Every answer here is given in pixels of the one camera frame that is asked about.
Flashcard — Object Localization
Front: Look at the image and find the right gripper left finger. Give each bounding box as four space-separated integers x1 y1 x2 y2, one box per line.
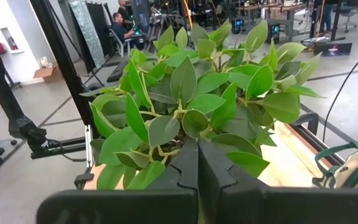
35 138 200 224

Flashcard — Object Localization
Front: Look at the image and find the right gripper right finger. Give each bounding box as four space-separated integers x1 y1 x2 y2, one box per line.
197 139 358 224

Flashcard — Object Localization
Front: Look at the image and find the beige green gardening bag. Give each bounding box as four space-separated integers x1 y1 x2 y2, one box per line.
311 141 358 190

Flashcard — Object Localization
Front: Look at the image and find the green plant in black pot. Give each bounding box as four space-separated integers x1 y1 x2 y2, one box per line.
79 18 324 191

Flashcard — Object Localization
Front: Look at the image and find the brown cardboard box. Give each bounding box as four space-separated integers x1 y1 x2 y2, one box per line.
32 64 63 83

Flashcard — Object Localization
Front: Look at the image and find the white chair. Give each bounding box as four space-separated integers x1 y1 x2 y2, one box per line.
108 28 131 57

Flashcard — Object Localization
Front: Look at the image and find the black floor box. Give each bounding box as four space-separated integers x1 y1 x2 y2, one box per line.
313 40 353 57

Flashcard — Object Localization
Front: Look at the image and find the black computer tower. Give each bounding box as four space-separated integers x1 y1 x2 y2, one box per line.
231 18 246 35
267 23 282 45

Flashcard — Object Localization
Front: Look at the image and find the person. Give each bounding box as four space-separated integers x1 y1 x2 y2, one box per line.
317 0 340 34
116 0 134 22
109 12 138 44

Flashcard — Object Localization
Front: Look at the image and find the silver patterned panel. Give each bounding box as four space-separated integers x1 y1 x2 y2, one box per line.
68 0 106 68

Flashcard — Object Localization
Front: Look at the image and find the black standing panel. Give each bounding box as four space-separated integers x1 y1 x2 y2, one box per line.
85 1 115 58

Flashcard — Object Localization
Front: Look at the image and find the wooden workbench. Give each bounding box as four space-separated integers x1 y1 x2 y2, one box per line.
237 1 310 43

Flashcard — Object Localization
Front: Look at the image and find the black office chair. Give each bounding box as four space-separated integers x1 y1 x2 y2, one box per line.
337 0 358 32

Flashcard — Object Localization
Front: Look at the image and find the black floor cable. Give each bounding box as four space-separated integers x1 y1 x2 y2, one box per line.
321 33 358 144

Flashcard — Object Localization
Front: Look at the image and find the yellow hanging cable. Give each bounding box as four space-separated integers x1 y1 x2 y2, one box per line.
183 0 194 30

